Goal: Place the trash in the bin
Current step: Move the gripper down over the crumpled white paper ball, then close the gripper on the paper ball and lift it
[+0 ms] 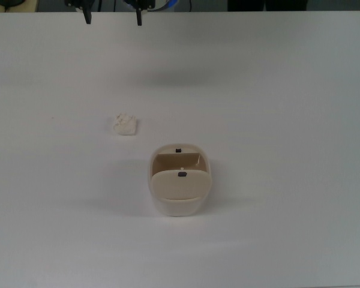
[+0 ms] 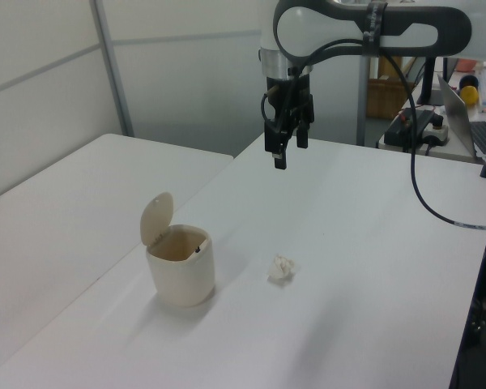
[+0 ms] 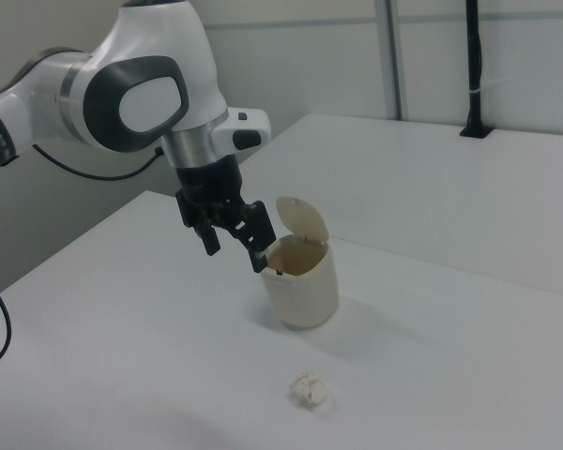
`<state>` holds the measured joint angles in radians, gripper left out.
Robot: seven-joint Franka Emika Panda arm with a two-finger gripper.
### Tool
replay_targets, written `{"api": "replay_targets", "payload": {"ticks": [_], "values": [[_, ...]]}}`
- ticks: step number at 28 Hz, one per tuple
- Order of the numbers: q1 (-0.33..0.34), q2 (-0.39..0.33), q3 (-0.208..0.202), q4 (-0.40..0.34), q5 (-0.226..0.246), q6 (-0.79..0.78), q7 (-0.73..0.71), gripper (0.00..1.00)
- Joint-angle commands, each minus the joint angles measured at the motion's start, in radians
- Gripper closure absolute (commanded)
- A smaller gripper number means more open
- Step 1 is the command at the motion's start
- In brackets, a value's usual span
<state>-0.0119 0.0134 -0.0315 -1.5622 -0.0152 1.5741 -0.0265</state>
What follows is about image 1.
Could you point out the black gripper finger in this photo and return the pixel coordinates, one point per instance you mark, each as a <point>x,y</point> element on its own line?
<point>139,18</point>
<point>87,16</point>

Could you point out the white paper trash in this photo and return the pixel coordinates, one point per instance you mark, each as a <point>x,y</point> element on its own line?
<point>124,126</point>

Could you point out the cream swing lid of bin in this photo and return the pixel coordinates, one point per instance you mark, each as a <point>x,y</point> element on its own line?
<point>181,186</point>

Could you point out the small cream bin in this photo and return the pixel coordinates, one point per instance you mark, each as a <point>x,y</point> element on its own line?
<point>180,207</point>

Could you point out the pale wooden desk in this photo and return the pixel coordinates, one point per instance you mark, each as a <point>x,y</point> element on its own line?
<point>31,6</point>

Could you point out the black object on desk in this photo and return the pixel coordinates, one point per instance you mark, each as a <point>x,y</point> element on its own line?
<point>10,2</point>

